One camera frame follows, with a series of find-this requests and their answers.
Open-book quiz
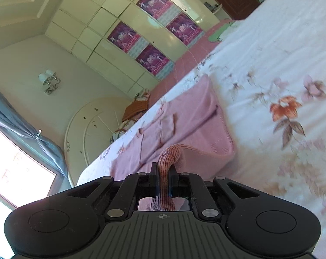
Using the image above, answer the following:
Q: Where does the blue curtain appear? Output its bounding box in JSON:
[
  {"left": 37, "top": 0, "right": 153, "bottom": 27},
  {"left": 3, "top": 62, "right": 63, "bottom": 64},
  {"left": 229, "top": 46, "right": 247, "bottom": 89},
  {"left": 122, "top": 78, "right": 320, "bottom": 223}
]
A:
[{"left": 0, "top": 82, "right": 72, "bottom": 190}]

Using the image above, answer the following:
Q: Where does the cream round headboard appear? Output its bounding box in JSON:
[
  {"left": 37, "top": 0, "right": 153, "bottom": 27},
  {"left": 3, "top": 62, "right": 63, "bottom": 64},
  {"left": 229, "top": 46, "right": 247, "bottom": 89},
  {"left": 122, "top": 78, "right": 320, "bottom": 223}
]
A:
[{"left": 64, "top": 96, "right": 142, "bottom": 187}]

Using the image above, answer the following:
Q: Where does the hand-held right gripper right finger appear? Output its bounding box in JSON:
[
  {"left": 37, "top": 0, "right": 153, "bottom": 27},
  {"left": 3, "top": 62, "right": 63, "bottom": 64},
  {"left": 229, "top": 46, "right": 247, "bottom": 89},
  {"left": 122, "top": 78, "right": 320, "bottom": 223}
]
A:
[{"left": 168, "top": 165, "right": 261, "bottom": 218}]

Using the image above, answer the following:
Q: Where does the white floral bedsheet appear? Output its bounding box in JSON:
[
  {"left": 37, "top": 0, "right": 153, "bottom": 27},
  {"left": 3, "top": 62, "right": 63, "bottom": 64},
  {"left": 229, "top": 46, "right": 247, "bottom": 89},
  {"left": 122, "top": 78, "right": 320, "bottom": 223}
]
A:
[{"left": 76, "top": 0, "right": 326, "bottom": 249}]

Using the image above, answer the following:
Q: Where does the pink knit sweater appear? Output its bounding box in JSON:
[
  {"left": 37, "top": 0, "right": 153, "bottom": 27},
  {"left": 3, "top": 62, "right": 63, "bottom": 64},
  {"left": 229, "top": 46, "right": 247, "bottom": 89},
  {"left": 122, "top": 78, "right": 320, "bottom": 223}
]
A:
[{"left": 109, "top": 74, "right": 236, "bottom": 211}]

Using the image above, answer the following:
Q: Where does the purple wall poster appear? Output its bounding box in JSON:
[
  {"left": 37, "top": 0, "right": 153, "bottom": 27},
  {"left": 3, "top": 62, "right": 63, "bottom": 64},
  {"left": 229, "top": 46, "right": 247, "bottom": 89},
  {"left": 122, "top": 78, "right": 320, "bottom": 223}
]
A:
[
  {"left": 106, "top": 21, "right": 149, "bottom": 54},
  {"left": 135, "top": 44, "right": 175, "bottom": 75},
  {"left": 165, "top": 12, "right": 206, "bottom": 49},
  {"left": 137, "top": 0, "right": 175, "bottom": 22}
]

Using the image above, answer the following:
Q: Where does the green cloth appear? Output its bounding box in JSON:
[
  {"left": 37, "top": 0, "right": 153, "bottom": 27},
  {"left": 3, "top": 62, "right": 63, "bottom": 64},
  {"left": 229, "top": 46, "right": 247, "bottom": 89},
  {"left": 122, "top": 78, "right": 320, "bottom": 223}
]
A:
[{"left": 208, "top": 21, "right": 236, "bottom": 43}]

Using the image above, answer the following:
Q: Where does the cream wardrobe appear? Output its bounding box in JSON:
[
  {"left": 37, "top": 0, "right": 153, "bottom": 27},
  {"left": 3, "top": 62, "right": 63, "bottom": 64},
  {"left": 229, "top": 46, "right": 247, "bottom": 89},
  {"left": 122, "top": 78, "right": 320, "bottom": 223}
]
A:
[{"left": 44, "top": 0, "right": 226, "bottom": 95}]

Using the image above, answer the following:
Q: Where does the orange striped pillow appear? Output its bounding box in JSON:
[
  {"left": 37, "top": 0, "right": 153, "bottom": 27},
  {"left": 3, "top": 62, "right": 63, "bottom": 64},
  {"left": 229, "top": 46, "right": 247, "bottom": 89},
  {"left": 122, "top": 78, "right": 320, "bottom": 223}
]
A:
[{"left": 122, "top": 87, "right": 150, "bottom": 122}]

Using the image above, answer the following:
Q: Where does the floral pillow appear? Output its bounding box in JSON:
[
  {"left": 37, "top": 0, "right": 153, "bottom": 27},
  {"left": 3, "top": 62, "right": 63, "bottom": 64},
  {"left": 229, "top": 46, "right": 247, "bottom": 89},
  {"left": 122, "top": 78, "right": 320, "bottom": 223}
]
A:
[{"left": 110, "top": 118, "right": 137, "bottom": 142}]

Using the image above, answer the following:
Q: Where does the window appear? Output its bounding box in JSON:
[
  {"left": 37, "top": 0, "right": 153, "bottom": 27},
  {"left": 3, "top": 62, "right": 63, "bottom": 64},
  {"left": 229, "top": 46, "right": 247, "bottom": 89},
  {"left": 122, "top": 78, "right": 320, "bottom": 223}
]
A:
[{"left": 0, "top": 123, "right": 57, "bottom": 212}]

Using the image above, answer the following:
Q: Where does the silver wall lamp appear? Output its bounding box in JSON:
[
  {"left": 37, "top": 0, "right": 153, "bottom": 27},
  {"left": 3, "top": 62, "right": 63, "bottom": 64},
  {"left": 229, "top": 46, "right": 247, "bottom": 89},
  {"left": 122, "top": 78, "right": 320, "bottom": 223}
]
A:
[{"left": 38, "top": 69, "right": 61, "bottom": 95}]

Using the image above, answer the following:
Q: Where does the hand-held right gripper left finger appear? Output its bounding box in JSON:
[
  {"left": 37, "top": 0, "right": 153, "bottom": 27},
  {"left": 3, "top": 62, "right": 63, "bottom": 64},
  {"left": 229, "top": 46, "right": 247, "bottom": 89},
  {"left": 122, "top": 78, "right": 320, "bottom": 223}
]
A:
[{"left": 67, "top": 162, "right": 160, "bottom": 221}]

